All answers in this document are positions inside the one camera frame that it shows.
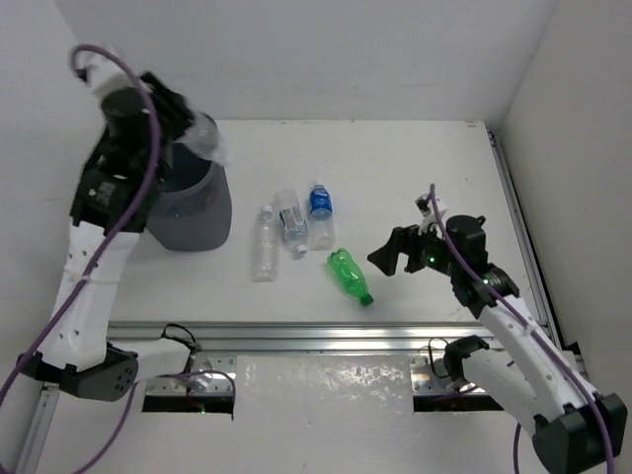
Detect clear bottle diagonal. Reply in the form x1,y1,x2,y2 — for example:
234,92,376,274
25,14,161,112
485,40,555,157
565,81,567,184
179,112,232,167

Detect grey mesh waste bin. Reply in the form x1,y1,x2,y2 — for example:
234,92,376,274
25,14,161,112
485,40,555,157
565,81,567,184
147,140,232,252

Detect clear bottle white cap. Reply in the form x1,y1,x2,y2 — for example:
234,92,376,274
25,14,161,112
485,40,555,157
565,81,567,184
252,204,279,282

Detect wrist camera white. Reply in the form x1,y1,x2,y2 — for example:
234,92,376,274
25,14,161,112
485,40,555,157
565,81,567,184
72,51,131,100
416,194,447,235

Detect clear bottle grey label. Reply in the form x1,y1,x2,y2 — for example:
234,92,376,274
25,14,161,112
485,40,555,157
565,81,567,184
275,189,308,258

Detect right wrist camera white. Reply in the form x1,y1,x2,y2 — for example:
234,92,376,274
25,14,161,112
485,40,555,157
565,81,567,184
416,194,447,235

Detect clear bottle blue label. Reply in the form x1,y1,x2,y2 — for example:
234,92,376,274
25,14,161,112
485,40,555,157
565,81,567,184
308,181,336,251

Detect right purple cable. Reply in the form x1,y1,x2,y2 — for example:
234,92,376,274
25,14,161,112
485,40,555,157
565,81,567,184
427,183,618,474

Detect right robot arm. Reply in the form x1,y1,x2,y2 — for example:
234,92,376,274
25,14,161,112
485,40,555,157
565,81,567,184
367,215,628,473

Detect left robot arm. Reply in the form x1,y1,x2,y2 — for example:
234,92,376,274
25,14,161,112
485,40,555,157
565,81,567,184
16,72,193,402

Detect green plastic bottle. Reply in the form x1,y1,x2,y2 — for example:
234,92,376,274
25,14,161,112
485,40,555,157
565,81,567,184
327,248,374,307

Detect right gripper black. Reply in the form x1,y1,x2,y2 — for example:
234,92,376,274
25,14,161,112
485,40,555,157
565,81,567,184
367,216,459,277

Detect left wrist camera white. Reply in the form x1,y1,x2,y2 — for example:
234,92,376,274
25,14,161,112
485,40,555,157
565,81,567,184
72,51,131,100

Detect aluminium rail frame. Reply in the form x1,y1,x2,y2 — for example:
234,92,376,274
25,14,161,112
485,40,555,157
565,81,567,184
37,122,592,411

